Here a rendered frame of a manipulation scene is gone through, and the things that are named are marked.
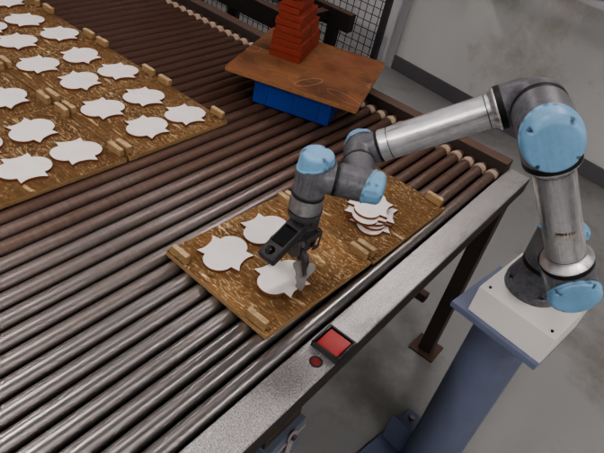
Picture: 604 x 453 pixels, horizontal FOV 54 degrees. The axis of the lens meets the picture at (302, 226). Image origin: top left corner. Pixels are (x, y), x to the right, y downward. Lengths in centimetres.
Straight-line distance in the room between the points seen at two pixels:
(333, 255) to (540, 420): 148
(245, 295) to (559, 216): 71
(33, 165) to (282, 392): 93
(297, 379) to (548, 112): 73
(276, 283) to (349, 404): 112
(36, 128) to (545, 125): 140
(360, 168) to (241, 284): 41
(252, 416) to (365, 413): 126
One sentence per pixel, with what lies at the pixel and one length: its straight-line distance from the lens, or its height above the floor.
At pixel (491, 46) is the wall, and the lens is 492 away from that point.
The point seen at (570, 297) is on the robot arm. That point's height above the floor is 113.
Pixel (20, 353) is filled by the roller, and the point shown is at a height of 92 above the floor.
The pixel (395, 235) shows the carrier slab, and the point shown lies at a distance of 173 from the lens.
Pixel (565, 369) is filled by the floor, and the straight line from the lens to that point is 308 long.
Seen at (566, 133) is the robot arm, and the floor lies 151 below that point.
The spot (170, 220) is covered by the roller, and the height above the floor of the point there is 91.
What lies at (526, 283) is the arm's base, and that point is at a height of 101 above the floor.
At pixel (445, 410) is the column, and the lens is 200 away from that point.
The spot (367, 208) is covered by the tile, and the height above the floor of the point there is 98.
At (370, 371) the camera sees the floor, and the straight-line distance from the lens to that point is 260.
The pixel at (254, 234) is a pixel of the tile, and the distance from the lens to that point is 157.
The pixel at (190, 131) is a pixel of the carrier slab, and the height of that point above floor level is 94.
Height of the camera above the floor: 194
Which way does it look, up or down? 37 degrees down
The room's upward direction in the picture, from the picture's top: 14 degrees clockwise
